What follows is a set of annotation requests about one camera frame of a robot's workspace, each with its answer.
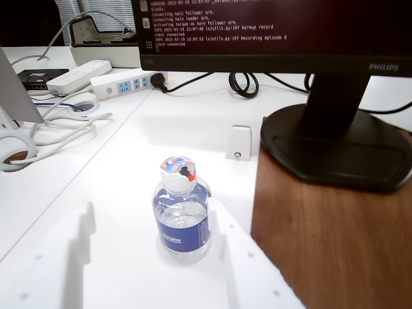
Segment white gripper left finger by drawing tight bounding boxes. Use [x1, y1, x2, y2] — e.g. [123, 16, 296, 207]
[0, 201, 97, 309]

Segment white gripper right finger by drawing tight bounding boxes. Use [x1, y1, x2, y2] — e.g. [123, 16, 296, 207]
[209, 205, 306, 309]

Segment blue-labelled clear water bottle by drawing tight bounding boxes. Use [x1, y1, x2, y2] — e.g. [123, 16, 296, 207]
[151, 156, 212, 263]

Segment dark wooden board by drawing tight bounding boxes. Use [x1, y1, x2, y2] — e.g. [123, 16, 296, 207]
[250, 116, 412, 309]

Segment grey slanted panel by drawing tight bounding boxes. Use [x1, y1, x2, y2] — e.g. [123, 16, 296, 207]
[0, 46, 45, 131]

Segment white power strip blue sockets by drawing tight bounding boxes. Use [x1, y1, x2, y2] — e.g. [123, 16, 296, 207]
[89, 71, 169, 101]

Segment plain white power strip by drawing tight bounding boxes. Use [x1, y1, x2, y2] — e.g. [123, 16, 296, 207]
[46, 59, 113, 96]

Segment black Philips monitor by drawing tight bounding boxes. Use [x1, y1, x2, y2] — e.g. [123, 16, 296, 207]
[130, 0, 412, 194]

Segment large white grommet ring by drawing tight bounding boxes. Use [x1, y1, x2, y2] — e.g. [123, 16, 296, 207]
[0, 135, 38, 173]

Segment white desk bracket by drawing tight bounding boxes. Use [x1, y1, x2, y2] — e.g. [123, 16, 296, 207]
[225, 125, 252, 162]

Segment thick white cable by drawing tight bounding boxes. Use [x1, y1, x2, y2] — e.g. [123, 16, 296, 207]
[0, 89, 113, 165]

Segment blue cable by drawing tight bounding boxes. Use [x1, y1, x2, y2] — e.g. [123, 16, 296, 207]
[34, 102, 86, 113]

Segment small white grommet ring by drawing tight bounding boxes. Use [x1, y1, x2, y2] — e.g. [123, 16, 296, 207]
[68, 100, 100, 117]

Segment coiled black cable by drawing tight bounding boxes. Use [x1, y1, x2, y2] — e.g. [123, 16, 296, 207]
[228, 71, 310, 100]

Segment black network switch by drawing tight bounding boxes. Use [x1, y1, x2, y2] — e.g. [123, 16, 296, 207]
[16, 68, 70, 92]

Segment black monitor cable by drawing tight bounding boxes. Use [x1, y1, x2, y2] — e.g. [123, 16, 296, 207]
[357, 102, 412, 114]

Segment black plug power cable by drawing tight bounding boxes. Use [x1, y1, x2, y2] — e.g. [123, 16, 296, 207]
[150, 72, 215, 95]

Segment white desk cable box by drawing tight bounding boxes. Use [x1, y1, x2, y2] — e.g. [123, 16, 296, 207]
[69, 14, 142, 68]

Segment grey cable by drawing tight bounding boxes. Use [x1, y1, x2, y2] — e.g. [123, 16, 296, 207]
[37, 10, 136, 62]

